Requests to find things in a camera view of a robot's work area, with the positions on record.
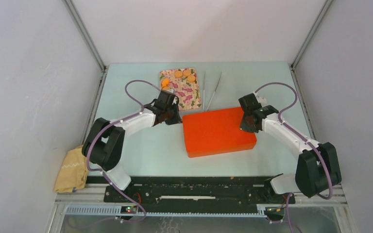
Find orange tin lid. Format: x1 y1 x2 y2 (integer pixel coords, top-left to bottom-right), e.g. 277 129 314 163
183 107 257 146

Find metal tongs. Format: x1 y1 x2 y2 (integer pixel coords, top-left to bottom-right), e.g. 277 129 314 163
202 71 222 112

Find orange tin box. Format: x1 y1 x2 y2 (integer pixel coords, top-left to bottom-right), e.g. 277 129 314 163
186 140 257 158

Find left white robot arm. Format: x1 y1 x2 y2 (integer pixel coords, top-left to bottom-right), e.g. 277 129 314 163
82 90 182 202

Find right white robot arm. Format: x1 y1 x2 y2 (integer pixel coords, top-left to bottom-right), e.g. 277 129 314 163
238 93 342 203

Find orange fish cookie top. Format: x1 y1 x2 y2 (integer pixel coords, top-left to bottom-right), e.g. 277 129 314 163
161 78 170 88

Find floral tray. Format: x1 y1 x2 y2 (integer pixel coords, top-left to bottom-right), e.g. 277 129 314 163
159 67 202 111

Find tan cloth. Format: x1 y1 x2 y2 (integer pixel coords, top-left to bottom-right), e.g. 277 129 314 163
53 145 88 193

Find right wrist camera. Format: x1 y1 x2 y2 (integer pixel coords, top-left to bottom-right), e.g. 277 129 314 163
253 92 268 106

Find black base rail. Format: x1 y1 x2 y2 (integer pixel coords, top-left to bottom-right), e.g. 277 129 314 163
103 176 287 214

